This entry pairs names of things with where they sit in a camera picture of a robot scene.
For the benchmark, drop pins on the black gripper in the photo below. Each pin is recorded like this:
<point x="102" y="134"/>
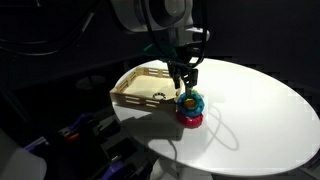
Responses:
<point x="183" y="60"/>

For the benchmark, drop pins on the wooden slatted tray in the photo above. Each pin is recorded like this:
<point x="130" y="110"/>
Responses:
<point x="143" y="87"/>

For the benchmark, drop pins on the purple clamp part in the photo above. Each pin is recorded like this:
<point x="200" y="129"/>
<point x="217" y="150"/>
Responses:
<point x="116" y="168"/>
<point x="83" y="120"/>

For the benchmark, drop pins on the lilac strip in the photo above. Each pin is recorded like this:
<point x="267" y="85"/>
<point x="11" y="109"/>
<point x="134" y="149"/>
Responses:
<point x="35" y="143"/>

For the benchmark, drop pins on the white rounded object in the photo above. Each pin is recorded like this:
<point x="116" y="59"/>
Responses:
<point x="16" y="160"/>

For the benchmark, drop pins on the teal camera mount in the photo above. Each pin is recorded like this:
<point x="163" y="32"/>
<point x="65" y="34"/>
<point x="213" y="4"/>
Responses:
<point x="156" y="51"/>

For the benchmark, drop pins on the white table pedestal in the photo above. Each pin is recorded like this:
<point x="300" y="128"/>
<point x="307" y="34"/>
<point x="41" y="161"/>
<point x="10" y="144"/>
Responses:
<point x="173" y="171"/>

